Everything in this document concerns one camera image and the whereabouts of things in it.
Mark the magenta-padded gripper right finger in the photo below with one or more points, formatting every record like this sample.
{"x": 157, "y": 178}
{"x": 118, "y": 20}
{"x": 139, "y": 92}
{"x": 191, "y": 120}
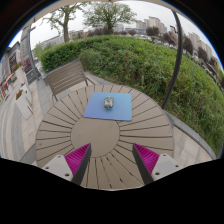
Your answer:
{"x": 146, "y": 159}

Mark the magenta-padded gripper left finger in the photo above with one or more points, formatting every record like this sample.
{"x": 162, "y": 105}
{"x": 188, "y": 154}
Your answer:
{"x": 77, "y": 159}

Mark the transparent teal computer mouse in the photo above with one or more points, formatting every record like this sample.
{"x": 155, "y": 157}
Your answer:
{"x": 108, "y": 103}

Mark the blue mouse pad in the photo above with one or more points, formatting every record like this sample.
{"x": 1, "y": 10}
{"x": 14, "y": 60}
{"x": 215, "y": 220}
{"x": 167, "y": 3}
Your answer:
{"x": 95, "y": 110}

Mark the white planter box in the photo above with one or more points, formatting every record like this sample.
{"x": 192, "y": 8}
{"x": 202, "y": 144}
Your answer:
{"x": 23, "y": 105}

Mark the brown slatted chair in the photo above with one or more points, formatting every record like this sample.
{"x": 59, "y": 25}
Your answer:
{"x": 65, "y": 77}

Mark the black curved umbrella pole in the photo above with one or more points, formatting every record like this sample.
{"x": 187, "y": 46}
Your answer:
{"x": 178, "y": 56}

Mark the dark sign pillar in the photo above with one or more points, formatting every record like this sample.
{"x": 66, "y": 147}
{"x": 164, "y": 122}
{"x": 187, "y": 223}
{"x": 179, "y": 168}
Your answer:
{"x": 26, "y": 53}

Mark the sparse-leaved tree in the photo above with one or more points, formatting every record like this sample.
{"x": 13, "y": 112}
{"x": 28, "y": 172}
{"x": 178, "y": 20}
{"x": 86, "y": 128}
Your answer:
{"x": 66, "y": 28}

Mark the group of apartment buildings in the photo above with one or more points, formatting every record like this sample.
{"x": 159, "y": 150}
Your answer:
{"x": 153, "y": 22}

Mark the round leafy tree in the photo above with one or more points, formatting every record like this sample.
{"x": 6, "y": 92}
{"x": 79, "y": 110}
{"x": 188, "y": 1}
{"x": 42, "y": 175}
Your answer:
{"x": 108, "y": 13}

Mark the beige umbrella canopy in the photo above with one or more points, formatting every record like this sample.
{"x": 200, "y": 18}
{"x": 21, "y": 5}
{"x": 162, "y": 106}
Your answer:
{"x": 66, "y": 4}

